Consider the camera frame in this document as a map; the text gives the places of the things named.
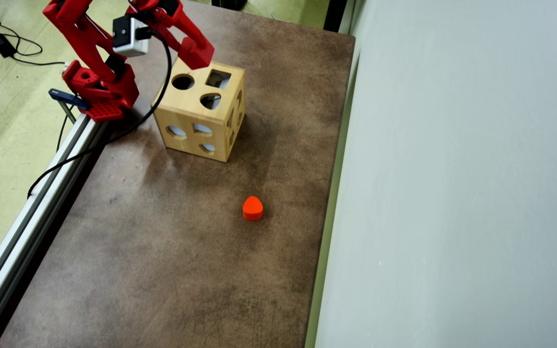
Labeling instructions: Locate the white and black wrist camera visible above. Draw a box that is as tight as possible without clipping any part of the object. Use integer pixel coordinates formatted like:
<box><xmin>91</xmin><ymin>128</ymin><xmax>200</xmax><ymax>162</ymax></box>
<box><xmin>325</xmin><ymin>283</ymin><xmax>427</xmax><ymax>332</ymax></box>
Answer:
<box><xmin>112</xmin><ymin>15</ymin><xmax>149</xmax><ymax>58</ymax></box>

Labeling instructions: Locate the red cube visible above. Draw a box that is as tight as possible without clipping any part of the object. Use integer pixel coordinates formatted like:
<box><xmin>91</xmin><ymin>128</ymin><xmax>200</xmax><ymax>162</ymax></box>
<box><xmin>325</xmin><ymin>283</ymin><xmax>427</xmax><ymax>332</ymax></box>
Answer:
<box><xmin>178</xmin><ymin>37</ymin><xmax>215</xmax><ymax>70</ymax></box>

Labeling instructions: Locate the thin black cable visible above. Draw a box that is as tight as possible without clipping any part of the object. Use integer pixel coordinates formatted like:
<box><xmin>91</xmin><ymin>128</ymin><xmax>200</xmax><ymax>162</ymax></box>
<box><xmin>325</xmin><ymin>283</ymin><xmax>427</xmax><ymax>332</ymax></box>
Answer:
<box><xmin>56</xmin><ymin>115</ymin><xmax>68</xmax><ymax>151</ymax></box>

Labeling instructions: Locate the aluminium profile rail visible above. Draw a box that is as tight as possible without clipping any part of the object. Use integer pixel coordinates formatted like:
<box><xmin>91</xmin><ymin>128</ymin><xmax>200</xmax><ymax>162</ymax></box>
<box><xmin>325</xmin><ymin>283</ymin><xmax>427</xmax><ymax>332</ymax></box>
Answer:
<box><xmin>0</xmin><ymin>114</ymin><xmax>110</xmax><ymax>348</ymax></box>

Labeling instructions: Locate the blue clamp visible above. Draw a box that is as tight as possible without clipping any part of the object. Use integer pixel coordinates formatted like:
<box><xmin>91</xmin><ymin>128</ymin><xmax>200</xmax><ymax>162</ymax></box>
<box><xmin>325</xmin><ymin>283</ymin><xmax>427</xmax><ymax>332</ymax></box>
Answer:
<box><xmin>49</xmin><ymin>88</ymin><xmax>90</xmax><ymax>124</ymax></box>

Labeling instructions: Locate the wooden shape sorter box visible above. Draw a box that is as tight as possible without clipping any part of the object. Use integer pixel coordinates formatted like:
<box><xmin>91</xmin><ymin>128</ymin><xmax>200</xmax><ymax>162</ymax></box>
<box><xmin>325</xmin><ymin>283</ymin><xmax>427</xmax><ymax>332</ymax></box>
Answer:
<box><xmin>152</xmin><ymin>53</ymin><xmax>246</xmax><ymax>163</ymax></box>

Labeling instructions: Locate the orange rounded triangle block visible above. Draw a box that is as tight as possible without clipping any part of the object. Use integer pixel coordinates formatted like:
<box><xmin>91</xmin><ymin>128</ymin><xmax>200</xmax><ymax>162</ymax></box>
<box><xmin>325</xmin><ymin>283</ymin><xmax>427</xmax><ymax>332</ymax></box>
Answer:
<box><xmin>242</xmin><ymin>195</ymin><xmax>264</xmax><ymax>221</ymax></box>

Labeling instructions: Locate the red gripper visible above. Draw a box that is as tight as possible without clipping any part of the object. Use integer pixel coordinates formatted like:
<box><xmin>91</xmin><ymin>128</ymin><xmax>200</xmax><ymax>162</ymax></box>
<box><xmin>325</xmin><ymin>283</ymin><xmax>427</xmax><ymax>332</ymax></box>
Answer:
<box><xmin>126</xmin><ymin>0</ymin><xmax>215</xmax><ymax>54</ymax></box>

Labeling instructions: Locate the black object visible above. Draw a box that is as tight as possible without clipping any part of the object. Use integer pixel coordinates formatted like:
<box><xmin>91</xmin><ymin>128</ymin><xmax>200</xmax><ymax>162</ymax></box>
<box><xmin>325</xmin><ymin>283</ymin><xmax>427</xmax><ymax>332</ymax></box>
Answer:
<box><xmin>211</xmin><ymin>0</ymin><xmax>249</xmax><ymax>11</ymax></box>

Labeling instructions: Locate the black power adapter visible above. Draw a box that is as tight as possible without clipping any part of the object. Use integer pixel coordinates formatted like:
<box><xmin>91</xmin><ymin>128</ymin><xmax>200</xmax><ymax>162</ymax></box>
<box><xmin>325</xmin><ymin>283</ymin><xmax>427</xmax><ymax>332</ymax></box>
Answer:
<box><xmin>0</xmin><ymin>33</ymin><xmax>18</xmax><ymax>58</ymax></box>

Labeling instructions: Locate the black adapter cable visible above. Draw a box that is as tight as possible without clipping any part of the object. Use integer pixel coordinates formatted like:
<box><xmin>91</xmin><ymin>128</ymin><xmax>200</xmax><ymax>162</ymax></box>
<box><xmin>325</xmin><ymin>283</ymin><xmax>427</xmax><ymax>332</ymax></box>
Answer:
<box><xmin>0</xmin><ymin>22</ymin><xmax>66</xmax><ymax>67</ymax></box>

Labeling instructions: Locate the black camera cable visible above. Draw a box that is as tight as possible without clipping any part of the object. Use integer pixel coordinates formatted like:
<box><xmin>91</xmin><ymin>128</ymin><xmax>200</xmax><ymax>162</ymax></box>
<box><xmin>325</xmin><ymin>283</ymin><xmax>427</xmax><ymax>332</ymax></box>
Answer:
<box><xmin>27</xmin><ymin>29</ymin><xmax>173</xmax><ymax>200</ymax></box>

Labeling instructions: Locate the black post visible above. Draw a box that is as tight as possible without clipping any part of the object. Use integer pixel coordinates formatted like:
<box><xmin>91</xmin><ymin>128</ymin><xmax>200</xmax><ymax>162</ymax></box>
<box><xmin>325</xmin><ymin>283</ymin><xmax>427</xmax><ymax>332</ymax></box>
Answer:
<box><xmin>323</xmin><ymin>0</ymin><xmax>348</xmax><ymax>33</ymax></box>

